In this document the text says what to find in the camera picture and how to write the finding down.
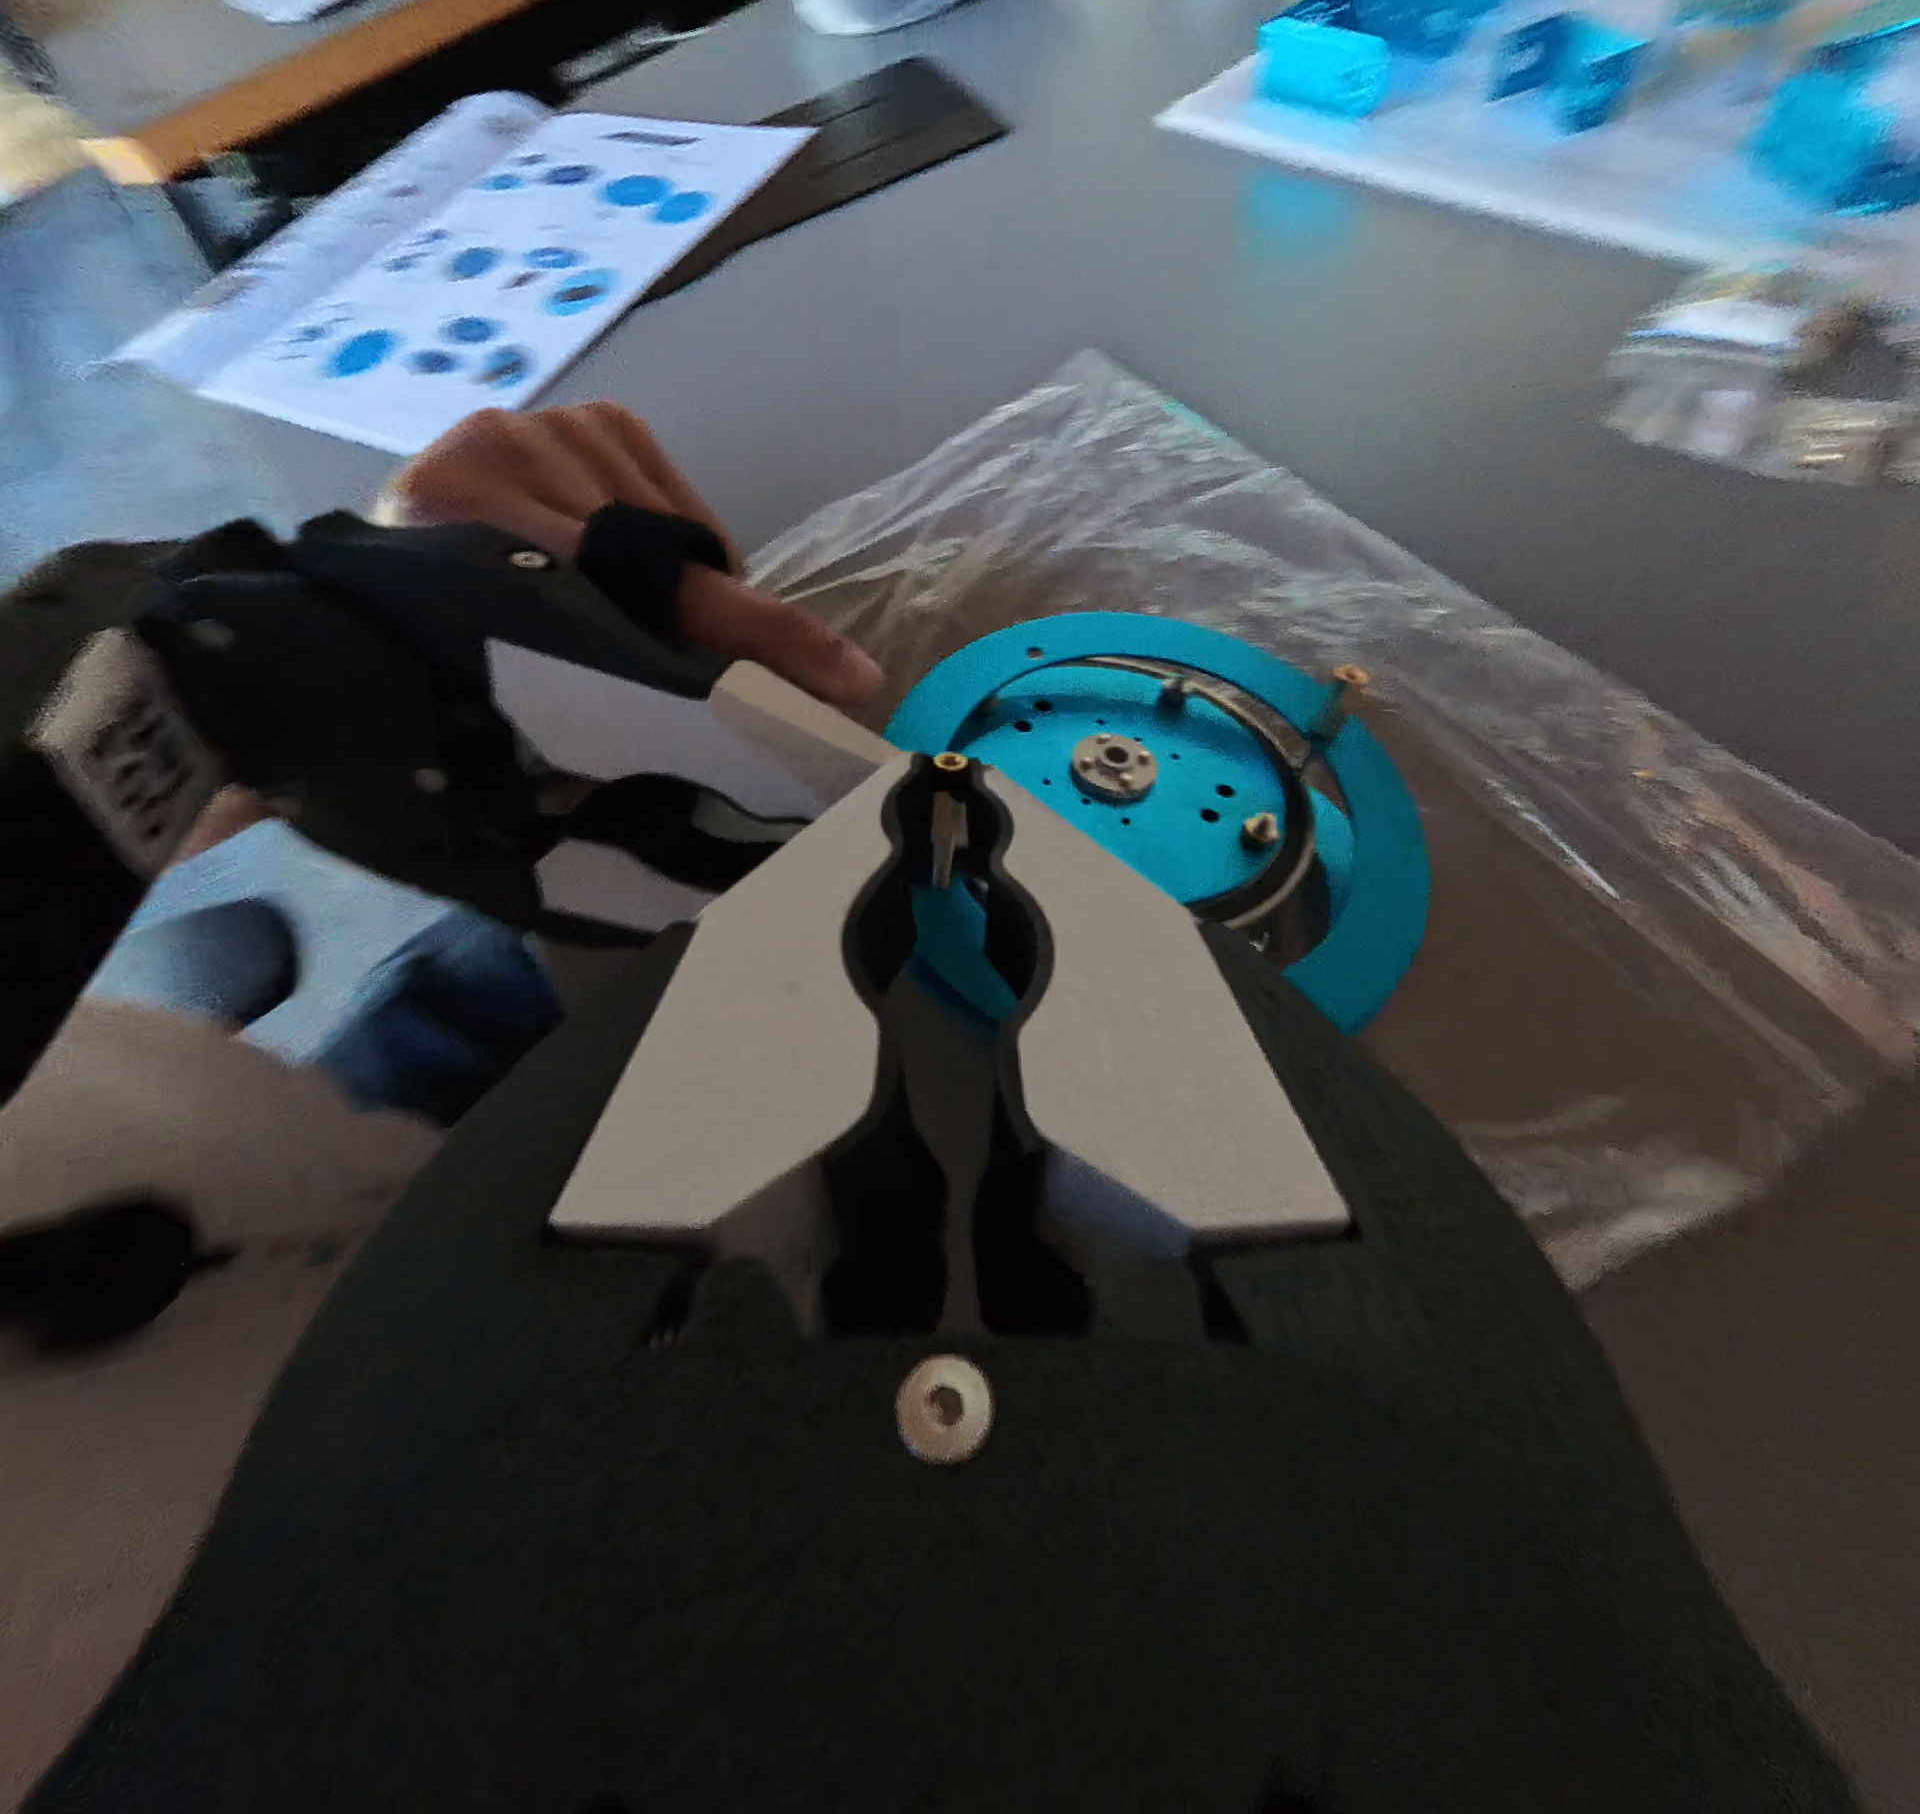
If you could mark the person's left hand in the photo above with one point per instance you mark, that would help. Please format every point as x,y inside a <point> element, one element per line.
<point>554,464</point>

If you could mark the pile of clear hardware bags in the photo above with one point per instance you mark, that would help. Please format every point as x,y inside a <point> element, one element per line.
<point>1756,390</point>

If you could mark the black flat plate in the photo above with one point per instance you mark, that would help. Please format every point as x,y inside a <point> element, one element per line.
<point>901,120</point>

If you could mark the wood-edged side table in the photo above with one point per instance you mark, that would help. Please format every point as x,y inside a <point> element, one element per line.
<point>179,73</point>

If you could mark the person's beige shirt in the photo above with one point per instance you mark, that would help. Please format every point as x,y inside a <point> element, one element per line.
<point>179,1124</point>

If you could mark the set of blue metal parts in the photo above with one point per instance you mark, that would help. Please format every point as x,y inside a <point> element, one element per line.
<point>1320,68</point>

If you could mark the blue round metal turntable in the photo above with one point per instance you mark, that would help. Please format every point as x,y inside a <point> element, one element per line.
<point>1388,869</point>

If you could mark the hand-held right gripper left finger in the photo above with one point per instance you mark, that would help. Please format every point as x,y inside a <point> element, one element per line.
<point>736,1079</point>

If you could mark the grey desk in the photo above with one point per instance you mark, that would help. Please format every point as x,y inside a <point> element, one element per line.
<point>1200,344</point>

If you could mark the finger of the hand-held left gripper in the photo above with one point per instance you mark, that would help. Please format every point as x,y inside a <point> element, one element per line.
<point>793,727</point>

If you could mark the clear plastic bag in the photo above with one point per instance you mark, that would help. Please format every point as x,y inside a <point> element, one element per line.
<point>1501,735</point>

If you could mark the white flat tray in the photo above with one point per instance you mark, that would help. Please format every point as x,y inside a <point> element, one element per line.
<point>1501,172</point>

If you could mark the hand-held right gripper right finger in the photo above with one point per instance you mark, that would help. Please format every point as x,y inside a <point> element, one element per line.
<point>1156,1064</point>

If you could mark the printed instruction sheet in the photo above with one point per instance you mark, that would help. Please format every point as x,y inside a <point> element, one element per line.
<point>450,313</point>

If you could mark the black chair armrest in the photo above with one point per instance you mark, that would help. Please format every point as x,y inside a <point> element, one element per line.
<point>226,965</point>

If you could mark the brass standoff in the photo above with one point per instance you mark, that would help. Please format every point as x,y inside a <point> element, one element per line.
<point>946,762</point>
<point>1345,681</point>

